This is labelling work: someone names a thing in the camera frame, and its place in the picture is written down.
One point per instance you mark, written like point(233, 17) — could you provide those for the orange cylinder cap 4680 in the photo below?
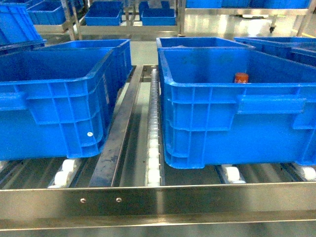
point(241, 77)

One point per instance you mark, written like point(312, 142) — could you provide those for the stainless steel flow rack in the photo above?
point(128, 185)

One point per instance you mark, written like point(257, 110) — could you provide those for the blue bin rear middle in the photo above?
point(117, 50)

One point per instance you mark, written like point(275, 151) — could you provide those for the blue bin front middle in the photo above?
point(54, 104)

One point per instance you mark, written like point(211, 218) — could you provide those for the blue bin far right rear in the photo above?
point(278, 46)

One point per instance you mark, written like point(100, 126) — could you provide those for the blue bin far right front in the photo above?
point(304, 55)

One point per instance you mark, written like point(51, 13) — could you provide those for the tilted blue bin rear left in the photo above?
point(16, 27)

